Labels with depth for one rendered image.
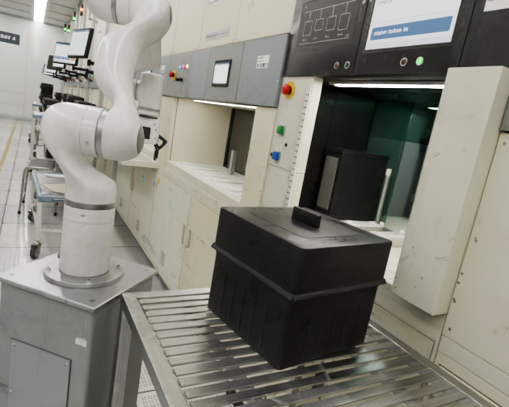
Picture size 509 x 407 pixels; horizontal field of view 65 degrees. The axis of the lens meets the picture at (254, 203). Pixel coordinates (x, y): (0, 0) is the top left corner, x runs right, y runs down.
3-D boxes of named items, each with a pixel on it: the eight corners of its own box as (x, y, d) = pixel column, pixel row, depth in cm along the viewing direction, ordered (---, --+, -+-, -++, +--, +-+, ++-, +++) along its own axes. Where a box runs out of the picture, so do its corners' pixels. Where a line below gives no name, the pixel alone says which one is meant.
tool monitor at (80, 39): (66, 67, 390) (69, 27, 383) (119, 77, 415) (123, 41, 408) (69, 65, 355) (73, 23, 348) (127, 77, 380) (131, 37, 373)
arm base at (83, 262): (24, 274, 97) (29, 200, 93) (78, 253, 115) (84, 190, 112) (90, 295, 93) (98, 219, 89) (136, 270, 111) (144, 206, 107)
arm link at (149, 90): (132, 105, 149) (157, 110, 150) (136, 69, 147) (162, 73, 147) (138, 106, 157) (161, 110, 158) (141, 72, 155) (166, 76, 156)
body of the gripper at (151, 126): (132, 111, 150) (129, 140, 152) (160, 116, 151) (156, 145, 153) (136, 111, 157) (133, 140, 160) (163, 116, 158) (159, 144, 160)
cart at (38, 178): (24, 220, 360) (27, 167, 350) (86, 220, 388) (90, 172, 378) (29, 260, 280) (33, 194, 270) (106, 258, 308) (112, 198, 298)
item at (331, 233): (209, 246, 94) (217, 192, 92) (299, 240, 112) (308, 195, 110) (292, 302, 72) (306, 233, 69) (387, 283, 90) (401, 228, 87)
